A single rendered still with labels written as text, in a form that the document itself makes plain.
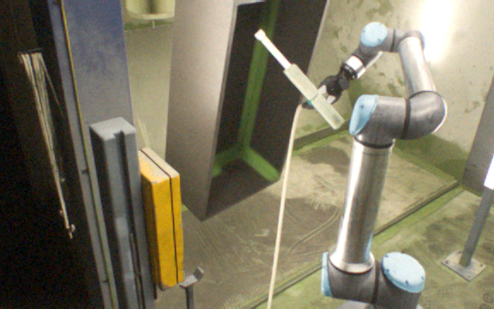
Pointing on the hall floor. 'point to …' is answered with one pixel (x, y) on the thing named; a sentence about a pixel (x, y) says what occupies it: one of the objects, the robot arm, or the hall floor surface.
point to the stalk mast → (123, 210)
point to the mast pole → (481, 217)
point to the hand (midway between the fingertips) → (315, 105)
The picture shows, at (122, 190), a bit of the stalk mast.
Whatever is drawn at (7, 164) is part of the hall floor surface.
